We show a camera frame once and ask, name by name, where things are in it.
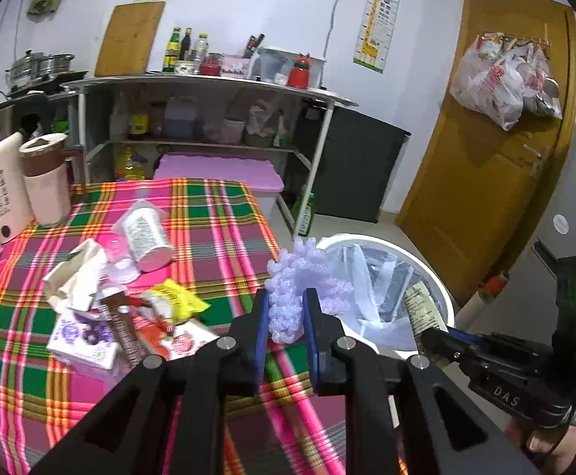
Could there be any clear plastic bin liner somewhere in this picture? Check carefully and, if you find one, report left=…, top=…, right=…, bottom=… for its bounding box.
left=325, top=245, right=447, bottom=352

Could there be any pink lidded storage box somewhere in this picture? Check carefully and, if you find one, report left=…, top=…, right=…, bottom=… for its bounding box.
left=152, top=153, right=285, bottom=219

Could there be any white red print plastic bag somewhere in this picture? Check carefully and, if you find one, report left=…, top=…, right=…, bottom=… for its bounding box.
left=449, top=34, right=526, bottom=132

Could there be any steel steamer pot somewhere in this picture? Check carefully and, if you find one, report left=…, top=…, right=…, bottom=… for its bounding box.
left=5, top=49, right=76, bottom=90

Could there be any wooden cutting board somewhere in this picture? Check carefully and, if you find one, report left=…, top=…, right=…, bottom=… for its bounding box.
left=93, top=1, right=167, bottom=77

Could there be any clear plastic bottle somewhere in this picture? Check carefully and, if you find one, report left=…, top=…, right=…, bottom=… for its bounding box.
left=192, top=32, right=210, bottom=72

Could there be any green label paper packet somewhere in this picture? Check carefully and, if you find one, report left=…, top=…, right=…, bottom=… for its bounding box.
left=404, top=281, right=449, bottom=337

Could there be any purple white carton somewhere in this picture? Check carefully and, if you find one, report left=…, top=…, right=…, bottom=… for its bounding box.
left=47, top=307, right=121, bottom=382

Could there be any white tube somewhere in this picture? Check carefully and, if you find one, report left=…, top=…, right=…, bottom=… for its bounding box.
left=453, top=277, right=509, bottom=327

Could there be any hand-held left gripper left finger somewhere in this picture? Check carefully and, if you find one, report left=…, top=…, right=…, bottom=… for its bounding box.
left=28, top=288, right=271, bottom=475

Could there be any clear storage container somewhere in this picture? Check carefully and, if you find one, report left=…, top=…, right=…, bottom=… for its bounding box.
left=258, top=47, right=328, bottom=87

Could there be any clear hanging plastic bag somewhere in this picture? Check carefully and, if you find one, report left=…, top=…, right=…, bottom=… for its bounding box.
left=515, top=44, right=563, bottom=120

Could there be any red white snack packet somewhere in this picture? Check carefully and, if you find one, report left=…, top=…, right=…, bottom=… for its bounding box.
left=137, top=302, right=220, bottom=362

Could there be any white paper bag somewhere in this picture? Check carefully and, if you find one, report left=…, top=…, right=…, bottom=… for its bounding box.
left=42, top=238, right=108, bottom=315

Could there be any large translucent jug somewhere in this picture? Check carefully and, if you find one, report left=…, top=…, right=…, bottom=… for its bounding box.
left=163, top=96, right=199, bottom=140

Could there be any yellow snack wrapper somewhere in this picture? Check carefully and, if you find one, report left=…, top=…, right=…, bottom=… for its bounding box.
left=150, top=279, right=210, bottom=320

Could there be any large white plastic cup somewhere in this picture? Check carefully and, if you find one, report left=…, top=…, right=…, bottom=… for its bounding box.
left=112, top=199, right=176, bottom=273

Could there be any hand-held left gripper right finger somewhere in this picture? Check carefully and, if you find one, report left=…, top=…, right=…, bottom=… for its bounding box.
left=302, top=287, right=541, bottom=475

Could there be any pink green plaid tablecloth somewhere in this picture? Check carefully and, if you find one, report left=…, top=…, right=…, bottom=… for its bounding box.
left=0, top=178, right=348, bottom=475

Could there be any red jar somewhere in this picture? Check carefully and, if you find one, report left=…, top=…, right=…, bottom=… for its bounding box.
left=200, top=53, right=224, bottom=76

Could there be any black cooktop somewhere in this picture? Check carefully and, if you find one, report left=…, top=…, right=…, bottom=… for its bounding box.
left=8, top=72, right=88, bottom=97

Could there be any yellow label bottle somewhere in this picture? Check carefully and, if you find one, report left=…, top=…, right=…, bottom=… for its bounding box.
left=129, top=104, right=149, bottom=140

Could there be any person's right hand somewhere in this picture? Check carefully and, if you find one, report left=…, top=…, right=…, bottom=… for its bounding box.
left=508, top=418, right=576, bottom=475

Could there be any brown snack wrapper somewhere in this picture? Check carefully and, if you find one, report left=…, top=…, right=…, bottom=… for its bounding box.
left=102, top=297, right=148, bottom=367

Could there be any giraffe height chart poster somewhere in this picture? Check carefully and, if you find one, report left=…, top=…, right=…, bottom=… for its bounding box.
left=353, top=0, right=402, bottom=75

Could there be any purple foam fruit net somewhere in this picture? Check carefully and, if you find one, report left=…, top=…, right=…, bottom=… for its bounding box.
left=265, top=237, right=355, bottom=344

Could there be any yellow wooden door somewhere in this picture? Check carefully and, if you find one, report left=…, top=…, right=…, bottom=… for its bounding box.
left=396, top=0, right=576, bottom=308

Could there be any metal kitchen shelf counter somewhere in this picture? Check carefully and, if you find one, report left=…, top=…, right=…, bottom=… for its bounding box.
left=63, top=72, right=360, bottom=241

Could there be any red bottle on shelf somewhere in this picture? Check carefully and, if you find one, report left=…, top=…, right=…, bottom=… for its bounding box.
left=287, top=53, right=311, bottom=89

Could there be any small clear plastic cup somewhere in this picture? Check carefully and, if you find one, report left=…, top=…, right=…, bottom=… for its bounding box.
left=106, top=260, right=139, bottom=284

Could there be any black cabinet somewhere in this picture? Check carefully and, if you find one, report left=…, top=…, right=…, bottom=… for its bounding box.
left=295, top=101, right=411, bottom=223

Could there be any white small bucket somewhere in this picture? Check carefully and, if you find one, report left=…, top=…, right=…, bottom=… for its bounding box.
left=221, top=116, right=246, bottom=144

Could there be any wall cable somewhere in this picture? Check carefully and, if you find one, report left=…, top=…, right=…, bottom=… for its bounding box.
left=325, top=0, right=348, bottom=60

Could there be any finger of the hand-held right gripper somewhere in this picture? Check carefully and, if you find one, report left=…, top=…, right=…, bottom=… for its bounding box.
left=421, top=329, right=477, bottom=372
left=447, top=327, right=491, bottom=350

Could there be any crumpled shelf plastic bag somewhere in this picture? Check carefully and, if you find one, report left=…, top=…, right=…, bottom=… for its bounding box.
left=246, top=99, right=281, bottom=137

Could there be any white round trash bin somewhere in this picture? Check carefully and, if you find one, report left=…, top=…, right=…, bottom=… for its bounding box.
left=315, top=232, right=458, bottom=367

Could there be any yellow cooking oil bottle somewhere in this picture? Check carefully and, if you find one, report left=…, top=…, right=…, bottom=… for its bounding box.
left=115, top=146, right=148, bottom=181

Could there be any green label glass bottle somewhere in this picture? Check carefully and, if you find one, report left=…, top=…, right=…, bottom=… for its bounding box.
left=162, top=27, right=182, bottom=72

